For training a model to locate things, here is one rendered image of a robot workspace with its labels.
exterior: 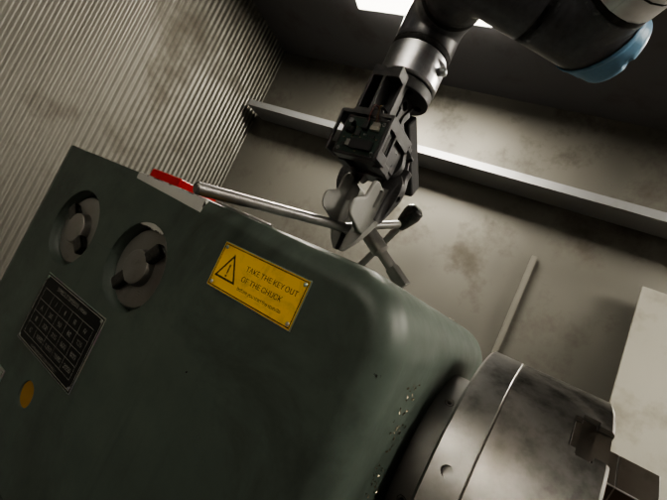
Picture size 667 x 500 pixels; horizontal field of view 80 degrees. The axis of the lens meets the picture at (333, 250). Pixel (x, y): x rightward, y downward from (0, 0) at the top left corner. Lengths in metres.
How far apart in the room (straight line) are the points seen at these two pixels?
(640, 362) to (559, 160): 1.59
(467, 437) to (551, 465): 0.07
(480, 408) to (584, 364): 3.01
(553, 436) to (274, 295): 0.27
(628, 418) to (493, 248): 1.39
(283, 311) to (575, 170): 3.46
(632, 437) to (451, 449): 2.71
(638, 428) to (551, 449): 2.70
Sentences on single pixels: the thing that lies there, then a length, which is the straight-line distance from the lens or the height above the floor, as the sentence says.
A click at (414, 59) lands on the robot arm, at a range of 0.51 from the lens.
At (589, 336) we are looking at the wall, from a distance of 3.43.
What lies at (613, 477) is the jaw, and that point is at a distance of 0.46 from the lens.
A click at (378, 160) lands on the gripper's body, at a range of 0.44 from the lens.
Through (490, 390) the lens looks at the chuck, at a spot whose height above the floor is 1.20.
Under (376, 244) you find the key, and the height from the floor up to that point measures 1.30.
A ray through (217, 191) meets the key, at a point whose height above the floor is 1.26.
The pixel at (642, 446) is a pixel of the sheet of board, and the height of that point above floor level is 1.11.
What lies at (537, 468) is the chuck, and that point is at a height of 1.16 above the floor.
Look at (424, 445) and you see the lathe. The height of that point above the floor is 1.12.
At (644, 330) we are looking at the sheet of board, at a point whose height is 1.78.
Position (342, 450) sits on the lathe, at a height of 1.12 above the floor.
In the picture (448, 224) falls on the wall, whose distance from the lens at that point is 3.49.
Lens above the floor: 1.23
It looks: 4 degrees up
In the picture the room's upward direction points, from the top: 25 degrees clockwise
